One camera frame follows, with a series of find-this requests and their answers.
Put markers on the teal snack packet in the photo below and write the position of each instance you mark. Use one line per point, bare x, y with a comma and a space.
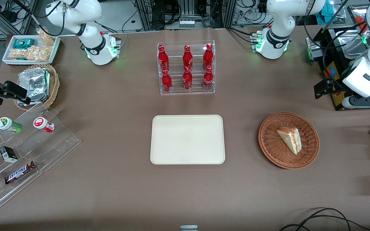
23, 43

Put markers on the grey device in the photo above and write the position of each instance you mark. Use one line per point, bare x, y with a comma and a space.
189, 228

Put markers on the red emergency stop button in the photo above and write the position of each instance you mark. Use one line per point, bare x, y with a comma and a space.
331, 71

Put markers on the white rectangular snack tray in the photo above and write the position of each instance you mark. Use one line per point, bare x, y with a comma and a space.
8, 43

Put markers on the red cola bottle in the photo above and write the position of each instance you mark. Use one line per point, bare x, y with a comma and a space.
167, 82
207, 57
163, 59
187, 58
187, 80
208, 79

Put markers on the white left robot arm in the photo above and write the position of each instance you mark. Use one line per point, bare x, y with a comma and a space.
278, 19

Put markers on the tan oval wicker basket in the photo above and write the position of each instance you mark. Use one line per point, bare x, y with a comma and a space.
55, 83

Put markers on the brown round wicker basket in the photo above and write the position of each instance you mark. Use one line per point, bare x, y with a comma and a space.
273, 147

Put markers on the triangular sandwich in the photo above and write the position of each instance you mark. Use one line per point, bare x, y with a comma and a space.
290, 138

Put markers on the green capped small bottle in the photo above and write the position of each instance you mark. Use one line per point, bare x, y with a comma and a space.
6, 124

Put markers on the white power strip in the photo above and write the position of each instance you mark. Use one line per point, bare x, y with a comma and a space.
187, 23

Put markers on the small black carton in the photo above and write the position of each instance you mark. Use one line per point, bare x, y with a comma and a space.
8, 154

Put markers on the clear acrylic bottle rack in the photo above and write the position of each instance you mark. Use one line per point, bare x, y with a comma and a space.
177, 45

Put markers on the large clear peanut bag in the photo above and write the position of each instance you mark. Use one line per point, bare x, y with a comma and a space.
30, 54

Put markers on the clear acrylic stepped display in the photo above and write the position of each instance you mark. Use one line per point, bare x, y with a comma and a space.
56, 144

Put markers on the small clear peanut bag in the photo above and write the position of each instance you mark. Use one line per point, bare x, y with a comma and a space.
46, 38

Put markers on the silver foil wrapped pack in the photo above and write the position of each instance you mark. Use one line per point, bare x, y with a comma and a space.
34, 81
42, 100

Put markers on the cream plastic tray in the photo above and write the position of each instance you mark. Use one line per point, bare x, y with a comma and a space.
187, 139

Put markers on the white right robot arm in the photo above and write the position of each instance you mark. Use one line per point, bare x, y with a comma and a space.
75, 16

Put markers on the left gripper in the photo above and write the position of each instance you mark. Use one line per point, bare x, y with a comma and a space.
333, 85

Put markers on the red capped small bottle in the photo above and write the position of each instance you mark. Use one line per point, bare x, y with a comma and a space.
42, 123

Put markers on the Snickers chocolate bar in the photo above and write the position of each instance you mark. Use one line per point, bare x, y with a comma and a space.
19, 172

